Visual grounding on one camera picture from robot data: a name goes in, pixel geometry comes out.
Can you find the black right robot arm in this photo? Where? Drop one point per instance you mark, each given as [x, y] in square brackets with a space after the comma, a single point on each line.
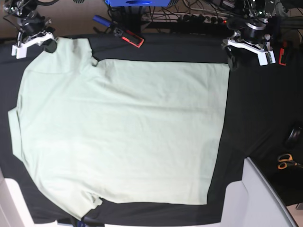
[33, 29]

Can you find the white box right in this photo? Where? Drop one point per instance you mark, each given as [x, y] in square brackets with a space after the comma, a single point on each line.
[252, 202]

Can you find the red black clamp top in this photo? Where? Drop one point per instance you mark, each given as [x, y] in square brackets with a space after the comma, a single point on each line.
[129, 37]

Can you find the white box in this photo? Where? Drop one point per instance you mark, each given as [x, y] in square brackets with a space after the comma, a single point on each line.
[13, 209]
[252, 202]

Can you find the orange handled scissors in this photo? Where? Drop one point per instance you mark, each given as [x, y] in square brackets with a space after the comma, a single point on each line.
[286, 161]

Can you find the blue clamp bottom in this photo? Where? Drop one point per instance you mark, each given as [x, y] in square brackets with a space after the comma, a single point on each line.
[85, 223]

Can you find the black table cloth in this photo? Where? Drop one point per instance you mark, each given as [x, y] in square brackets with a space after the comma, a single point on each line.
[263, 104]

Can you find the blue handled tool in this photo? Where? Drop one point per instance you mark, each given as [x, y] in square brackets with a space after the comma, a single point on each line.
[102, 20]

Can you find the black round object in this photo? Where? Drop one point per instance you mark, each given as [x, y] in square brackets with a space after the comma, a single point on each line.
[294, 135]

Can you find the red black clamp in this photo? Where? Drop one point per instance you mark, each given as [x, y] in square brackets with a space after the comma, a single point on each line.
[129, 37]
[285, 52]

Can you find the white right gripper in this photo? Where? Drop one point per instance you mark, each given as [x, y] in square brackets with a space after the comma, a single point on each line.
[45, 39]

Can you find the red black clamp right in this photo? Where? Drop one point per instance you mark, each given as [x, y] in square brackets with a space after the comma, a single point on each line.
[285, 52]

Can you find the blue stand base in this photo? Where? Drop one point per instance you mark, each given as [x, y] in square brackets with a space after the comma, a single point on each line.
[124, 3]

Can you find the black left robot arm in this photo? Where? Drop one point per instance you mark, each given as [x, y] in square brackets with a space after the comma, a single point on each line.
[251, 31]

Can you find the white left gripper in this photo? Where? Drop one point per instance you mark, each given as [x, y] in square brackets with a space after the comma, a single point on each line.
[264, 51]

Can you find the light green T-shirt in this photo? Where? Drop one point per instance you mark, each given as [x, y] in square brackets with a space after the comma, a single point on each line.
[117, 130]

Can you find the white box left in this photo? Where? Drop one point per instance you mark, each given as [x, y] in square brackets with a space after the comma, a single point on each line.
[13, 209]

